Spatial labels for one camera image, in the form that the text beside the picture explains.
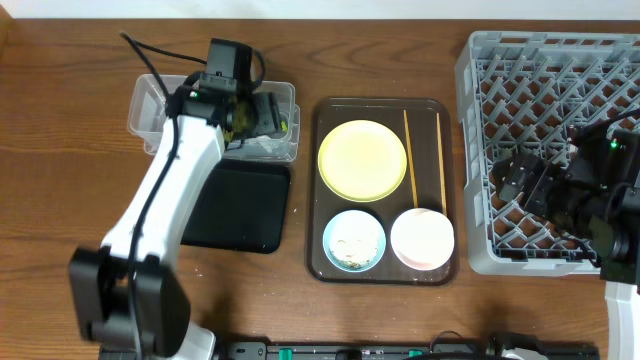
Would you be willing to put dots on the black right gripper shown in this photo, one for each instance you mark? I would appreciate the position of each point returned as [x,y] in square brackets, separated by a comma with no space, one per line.
[542,186]

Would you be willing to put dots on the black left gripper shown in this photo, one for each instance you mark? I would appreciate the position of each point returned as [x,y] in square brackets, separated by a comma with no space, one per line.
[270,116]

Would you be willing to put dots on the green snack wrapper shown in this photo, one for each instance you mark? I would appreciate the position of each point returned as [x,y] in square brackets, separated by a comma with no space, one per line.
[284,126]

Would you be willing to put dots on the pink bowl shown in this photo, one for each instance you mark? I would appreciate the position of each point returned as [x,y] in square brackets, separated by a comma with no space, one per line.
[422,239]

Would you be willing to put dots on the rice food leftovers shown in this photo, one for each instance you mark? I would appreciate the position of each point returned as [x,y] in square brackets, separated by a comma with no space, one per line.
[354,249]

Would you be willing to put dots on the blue bowl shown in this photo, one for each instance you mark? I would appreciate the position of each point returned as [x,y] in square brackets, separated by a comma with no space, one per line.
[353,220]

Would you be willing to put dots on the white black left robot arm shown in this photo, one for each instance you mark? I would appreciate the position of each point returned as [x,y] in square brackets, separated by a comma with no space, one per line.
[126,295]

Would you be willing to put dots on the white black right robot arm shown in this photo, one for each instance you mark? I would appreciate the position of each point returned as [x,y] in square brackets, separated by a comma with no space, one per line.
[596,199]

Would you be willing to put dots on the white crumpled paper waste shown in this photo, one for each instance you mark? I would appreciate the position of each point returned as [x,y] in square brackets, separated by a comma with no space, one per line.
[263,146]

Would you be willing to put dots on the black food waste tray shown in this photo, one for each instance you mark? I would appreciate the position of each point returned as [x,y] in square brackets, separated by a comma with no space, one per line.
[241,207]

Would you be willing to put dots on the grey dishwasher rack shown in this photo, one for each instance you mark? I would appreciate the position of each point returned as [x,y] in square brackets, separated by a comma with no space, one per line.
[529,91]

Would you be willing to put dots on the clear plastic waste bin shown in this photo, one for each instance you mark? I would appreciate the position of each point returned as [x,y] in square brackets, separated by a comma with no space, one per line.
[146,118]

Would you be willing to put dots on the yellow round plate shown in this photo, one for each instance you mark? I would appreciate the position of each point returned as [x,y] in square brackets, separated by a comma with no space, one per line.
[362,161]

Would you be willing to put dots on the left wooden chopstick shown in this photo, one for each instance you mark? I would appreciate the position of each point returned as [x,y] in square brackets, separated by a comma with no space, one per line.
[415,199]

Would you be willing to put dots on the brown serving tray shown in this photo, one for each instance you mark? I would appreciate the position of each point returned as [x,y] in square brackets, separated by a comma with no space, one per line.
[423,127]

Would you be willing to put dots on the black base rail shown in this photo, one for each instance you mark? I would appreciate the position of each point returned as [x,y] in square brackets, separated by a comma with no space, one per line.
[350,351]

